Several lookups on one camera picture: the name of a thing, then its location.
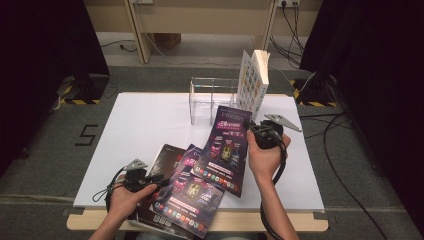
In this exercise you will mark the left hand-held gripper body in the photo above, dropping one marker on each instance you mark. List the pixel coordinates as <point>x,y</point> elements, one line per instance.
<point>136,181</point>

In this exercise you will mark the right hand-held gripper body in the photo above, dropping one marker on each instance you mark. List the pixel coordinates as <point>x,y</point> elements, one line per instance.
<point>268,135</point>

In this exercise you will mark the purple magazine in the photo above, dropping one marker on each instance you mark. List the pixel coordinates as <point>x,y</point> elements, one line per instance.
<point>223,150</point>
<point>190,203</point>

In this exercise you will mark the white picture-grid cover book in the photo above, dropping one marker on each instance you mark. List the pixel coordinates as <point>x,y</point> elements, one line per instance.
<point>251,83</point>

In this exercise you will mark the clear acrylic book organizer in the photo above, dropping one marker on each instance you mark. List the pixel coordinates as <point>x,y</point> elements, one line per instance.
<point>201,106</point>

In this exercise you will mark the person's left hand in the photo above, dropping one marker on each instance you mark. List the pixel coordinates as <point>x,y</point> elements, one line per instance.
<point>125,203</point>

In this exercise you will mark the person's right hand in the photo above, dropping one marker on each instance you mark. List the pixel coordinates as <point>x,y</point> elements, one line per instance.
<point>265,161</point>

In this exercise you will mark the white board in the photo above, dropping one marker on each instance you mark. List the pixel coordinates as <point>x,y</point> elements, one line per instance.
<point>140,126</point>

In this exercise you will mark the black stand base striped tape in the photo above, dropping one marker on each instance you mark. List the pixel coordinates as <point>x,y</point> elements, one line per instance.
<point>316,95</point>
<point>88,90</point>

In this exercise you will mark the wooden desk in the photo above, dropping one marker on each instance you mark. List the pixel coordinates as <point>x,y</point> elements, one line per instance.
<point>200,16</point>

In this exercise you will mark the black curtain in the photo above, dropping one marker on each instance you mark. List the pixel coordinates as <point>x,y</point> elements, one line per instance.
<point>40,66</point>
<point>376,83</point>

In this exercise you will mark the white wall outlet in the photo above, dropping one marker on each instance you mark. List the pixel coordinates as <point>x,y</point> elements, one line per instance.
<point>288,2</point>

